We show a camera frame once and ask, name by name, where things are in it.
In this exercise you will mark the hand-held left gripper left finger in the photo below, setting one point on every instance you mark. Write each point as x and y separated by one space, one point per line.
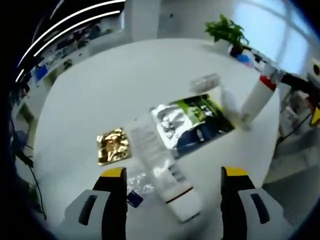
97 215

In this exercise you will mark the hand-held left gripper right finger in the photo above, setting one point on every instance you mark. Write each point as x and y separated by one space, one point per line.
250 215

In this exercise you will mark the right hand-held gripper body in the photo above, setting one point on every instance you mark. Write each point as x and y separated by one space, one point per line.
315 75

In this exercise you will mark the small clear skincare sachet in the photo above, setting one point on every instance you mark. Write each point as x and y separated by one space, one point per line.
136 198

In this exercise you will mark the white skincare bottle red collar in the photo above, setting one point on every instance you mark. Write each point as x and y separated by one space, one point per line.
255 105

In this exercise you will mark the gold skincare sachet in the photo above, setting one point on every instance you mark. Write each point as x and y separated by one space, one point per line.
113 146

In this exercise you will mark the white skincare tube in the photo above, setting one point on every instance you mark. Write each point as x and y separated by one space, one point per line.
180 197

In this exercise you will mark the green black skincare sachet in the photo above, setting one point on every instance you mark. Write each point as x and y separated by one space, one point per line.
195 117

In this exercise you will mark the blue storage box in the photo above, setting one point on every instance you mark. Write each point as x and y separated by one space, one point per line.
42 72

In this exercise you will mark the blue plastic bag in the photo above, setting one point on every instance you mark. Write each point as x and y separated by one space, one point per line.
245 60

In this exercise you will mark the potted green plant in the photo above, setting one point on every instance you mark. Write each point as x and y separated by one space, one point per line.
225 27

